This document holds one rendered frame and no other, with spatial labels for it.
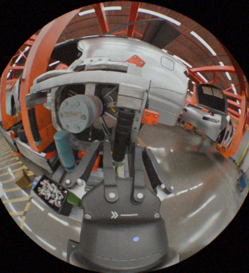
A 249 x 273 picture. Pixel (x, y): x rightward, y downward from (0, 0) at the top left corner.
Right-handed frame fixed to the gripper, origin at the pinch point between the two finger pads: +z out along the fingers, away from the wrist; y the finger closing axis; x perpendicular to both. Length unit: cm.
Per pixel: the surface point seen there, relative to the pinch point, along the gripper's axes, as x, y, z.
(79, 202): -17.8, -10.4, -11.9
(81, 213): -38.1, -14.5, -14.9
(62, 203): -26.5, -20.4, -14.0
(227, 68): 244, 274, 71
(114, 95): 10, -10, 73
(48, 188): -26.2, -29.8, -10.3
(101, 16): 177, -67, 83
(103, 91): 13, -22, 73
